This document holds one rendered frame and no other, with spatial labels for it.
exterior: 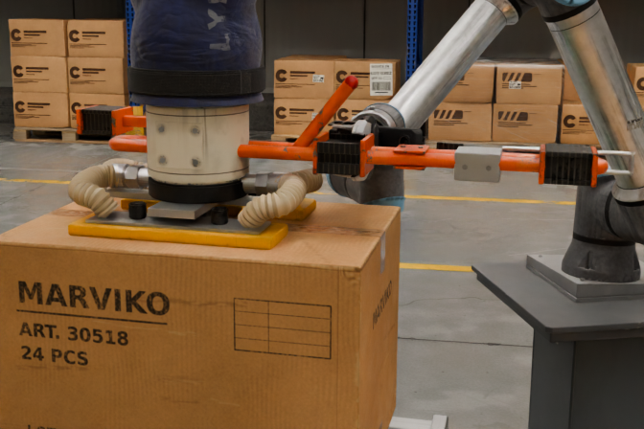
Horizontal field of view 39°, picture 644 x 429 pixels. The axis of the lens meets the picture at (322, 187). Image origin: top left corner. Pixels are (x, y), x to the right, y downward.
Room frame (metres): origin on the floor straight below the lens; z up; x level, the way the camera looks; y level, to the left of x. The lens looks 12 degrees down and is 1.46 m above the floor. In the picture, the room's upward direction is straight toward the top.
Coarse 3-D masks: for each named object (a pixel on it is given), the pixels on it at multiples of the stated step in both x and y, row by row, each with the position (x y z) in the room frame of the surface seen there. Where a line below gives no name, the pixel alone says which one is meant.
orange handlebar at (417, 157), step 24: (144, 120) 1.80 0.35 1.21; (120, 144) 1.51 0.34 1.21; (144, 144) 1.50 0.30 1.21; (264, 144) 1.50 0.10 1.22; (288, 144) 1.49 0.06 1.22; (312, 144) 1.48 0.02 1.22; (408, 168) 1.40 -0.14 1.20; (504, 168) 1.37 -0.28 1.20; (528, 168) 1.36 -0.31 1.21; (600, 168) 1.34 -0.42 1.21
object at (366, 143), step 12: (324, 132) 1.49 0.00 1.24; (324, 144) 1.41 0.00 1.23; (336, 144) 1.41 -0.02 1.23; (348, 144) 1.40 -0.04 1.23; (360, 144) 1.41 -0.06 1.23; (372, 144) 1.47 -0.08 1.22; (324, 156) 1.42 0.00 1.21; (336, 156) 1.42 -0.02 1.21; (348, 156) 1.41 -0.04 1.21; (360, 156) 1.41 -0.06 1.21; (324, 168) 1.41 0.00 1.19; (336, 168) 1.41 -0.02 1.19; (348, 168) 1.40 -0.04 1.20; (360, 168) 1.41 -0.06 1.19; (372, 168) 1.47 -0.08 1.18
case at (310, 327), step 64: (0, 256) 1.38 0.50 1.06; (64, 256) 1.35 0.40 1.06; (128, 256) 1.33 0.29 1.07; (192, 256) 1.31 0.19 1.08; (256, 256) 1.30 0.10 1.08; (320, 256) 1.30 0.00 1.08; (384, 256) 1.46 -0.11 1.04; (0, 320) 1.38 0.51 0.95; (64, 320) 1.35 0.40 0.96; (128, 320) 1.33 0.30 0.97; (192, 320) 1.31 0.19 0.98; (256, 320) 1.28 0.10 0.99; (320, 320) 1.26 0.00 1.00; (384, 320) 1.47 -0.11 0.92; (0, 384) 1.38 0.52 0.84; (64, 384) 1.35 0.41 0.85; (128, 384) 1.33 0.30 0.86; (192, 384) 1.31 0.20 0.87; (256, 384) 1.28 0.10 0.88; (320, 384) 1.26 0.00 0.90; (384, 384) 1.49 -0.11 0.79
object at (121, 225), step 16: (128, 208) 1.43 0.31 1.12; (144, 208) 1.43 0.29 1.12; (224, 208) 1.40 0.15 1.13; (80, 224) 1.41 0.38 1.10; (96, 224) 1.41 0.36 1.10; (112, 224) 1.41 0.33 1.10; (128, 224) 1.40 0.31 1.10; (144, 224) 1.40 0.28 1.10; (160, 224) 1.39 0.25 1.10; (176, 224) 1.39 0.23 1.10; (192, 224) 1.39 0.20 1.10; (208, 224) 1.39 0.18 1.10; (224, 224) 1.40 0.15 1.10; (240, 224) 1.40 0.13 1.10; (272, 224) 1.42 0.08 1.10; (160, 240) 1.37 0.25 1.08; (176, 240) 1.37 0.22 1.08; (192, 240) 1.36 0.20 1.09; (208, 240) 1.36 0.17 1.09; (224, 240) 1.35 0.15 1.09; (240, 240) 1.34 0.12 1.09; (256, 240) 1.34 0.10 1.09; (272, 240) 1.34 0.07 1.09
